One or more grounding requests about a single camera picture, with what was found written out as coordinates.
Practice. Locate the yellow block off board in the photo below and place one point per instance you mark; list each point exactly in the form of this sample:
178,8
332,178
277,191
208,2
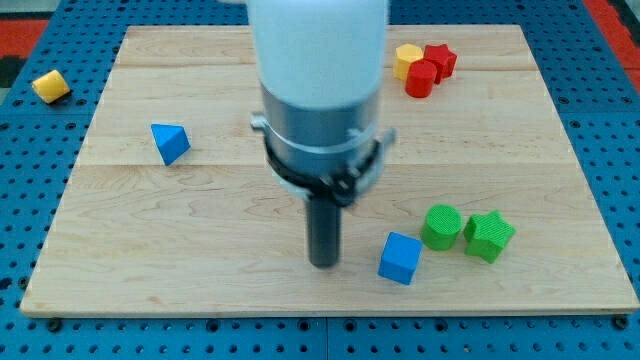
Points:
50,87

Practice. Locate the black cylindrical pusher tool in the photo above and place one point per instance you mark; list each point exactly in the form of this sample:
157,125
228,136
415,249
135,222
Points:
323,220

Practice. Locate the blue triangular prism block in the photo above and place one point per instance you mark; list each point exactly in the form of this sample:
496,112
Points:
171,141

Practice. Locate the light wooden board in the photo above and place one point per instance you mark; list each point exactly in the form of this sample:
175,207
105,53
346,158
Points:
214,234

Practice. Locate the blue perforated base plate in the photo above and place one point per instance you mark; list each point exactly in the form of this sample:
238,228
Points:
589,84

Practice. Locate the green star block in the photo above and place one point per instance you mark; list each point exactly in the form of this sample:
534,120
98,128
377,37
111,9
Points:
487,235

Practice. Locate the blue cube block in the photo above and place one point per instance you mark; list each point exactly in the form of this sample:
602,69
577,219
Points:
400,258

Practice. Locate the yellow hexagon block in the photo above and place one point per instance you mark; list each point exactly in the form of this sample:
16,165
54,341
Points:
404,56

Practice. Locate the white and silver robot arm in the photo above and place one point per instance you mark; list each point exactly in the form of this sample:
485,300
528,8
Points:
320,66

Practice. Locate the green cylinder block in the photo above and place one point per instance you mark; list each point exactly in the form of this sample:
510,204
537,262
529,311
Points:
441,227

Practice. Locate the red cylinder block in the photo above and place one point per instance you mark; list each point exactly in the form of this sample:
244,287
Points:
420,79

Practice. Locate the red star block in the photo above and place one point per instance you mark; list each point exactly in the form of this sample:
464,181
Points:
443,58

